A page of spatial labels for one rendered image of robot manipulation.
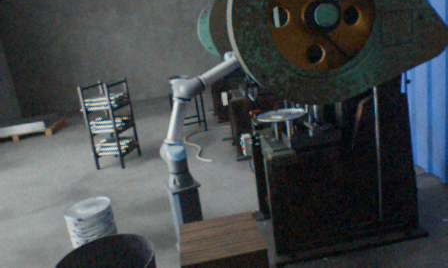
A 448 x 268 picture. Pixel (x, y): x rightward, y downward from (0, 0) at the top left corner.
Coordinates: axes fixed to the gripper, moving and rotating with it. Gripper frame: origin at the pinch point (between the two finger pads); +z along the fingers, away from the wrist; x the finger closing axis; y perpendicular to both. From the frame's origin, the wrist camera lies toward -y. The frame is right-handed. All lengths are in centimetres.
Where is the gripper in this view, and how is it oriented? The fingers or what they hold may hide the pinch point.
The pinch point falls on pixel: (253, 98)
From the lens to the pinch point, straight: 254.4
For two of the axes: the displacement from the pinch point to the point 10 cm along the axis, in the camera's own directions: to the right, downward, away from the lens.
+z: 1.4, 9.6, 2.4
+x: -9.8, 1.6, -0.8
